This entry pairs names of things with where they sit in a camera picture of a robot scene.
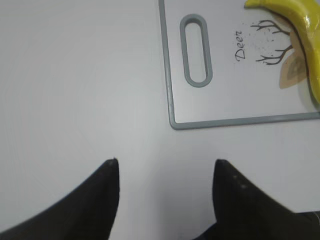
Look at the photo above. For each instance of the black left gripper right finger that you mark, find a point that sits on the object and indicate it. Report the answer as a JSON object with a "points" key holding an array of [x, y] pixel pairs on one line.
{"points": [[245, 212]]}

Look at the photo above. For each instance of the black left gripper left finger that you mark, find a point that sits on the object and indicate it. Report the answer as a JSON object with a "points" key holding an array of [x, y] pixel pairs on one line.
{"points": [[86, 213]]}

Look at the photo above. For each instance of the yellow plastic banana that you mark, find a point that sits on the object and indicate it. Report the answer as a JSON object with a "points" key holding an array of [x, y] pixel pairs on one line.
{"points": [[304, 15]]}

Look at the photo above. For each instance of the white grey-rimmed deer cutting board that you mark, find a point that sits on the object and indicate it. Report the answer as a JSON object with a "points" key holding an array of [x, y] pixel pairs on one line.
{"points": [[226, 65]]}

